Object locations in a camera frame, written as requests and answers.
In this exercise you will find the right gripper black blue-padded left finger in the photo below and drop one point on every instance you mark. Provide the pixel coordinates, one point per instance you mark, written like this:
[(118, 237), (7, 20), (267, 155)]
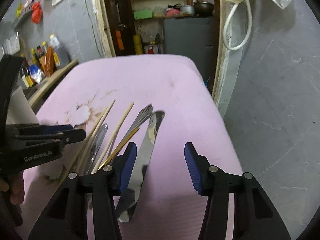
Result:
[(65, 215)]

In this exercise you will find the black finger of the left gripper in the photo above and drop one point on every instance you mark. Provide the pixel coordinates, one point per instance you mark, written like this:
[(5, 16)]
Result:
[(67, 133)]

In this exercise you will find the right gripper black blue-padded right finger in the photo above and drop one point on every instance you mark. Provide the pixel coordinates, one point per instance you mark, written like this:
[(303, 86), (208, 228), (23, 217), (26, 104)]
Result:
[(255, 216)]

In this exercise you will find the shiny steel spoon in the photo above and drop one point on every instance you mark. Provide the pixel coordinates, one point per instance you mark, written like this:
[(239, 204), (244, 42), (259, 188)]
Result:
[(134, 171)]

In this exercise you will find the person's hand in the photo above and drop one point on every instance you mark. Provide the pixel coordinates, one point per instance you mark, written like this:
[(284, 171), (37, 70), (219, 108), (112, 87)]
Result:
[(15, 184)]

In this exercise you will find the white utensil holder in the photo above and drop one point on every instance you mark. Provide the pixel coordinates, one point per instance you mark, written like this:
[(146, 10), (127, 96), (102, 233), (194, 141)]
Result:
[(19, 111)]

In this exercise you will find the pale wooden chopstick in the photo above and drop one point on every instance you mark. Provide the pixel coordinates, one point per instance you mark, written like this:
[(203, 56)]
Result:
[(89, 139)]

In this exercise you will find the light wooden chopstick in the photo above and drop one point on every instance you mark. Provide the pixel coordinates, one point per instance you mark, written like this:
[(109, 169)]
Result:
[(113, 136)]

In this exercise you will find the pink floral table cloth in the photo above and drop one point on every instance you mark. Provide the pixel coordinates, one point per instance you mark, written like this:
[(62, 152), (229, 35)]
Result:
[(168, 207)]

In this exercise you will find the golden brown chopstick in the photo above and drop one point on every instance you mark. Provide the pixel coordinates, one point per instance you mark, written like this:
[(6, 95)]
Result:
[(119, 147)]

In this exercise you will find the large oil jug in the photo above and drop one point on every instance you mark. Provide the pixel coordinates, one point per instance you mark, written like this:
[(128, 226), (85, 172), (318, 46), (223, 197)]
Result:
[(59, 52)]

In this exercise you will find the steel fork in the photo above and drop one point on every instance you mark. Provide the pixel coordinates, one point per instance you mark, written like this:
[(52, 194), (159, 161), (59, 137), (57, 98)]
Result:
[(141, 117)]

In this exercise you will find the yellow cylinder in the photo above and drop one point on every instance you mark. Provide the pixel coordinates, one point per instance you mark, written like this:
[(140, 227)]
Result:
[(138, 44)]

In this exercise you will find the red plastic bag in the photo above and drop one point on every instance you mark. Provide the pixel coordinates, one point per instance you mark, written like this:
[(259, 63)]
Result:
[(37, 12)]

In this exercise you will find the green box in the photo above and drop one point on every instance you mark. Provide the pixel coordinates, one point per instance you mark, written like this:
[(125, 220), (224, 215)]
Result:
[(143, 14)]

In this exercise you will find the grey cabinet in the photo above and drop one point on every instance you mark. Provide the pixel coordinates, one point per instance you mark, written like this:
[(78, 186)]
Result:
[(196, 38)]

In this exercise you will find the black wok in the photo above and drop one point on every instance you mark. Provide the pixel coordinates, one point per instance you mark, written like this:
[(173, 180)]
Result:
[(204, 9)]

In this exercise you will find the steel knife handle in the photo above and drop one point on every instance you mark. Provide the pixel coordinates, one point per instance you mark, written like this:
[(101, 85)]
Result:
[(97, 142)]

